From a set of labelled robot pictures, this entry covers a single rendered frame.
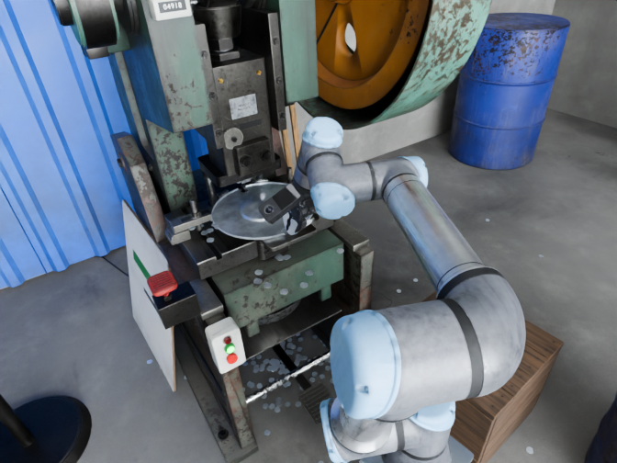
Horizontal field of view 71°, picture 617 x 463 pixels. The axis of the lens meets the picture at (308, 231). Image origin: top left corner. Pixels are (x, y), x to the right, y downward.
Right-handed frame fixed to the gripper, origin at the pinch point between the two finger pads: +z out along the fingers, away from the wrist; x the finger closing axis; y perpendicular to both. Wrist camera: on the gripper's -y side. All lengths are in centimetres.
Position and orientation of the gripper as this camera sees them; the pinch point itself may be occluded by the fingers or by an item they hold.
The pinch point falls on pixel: (287, 231)
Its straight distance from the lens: 110.0
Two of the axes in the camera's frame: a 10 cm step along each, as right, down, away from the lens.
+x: -5.3, -7.6, 3.8
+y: 8.2, -3.6, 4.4
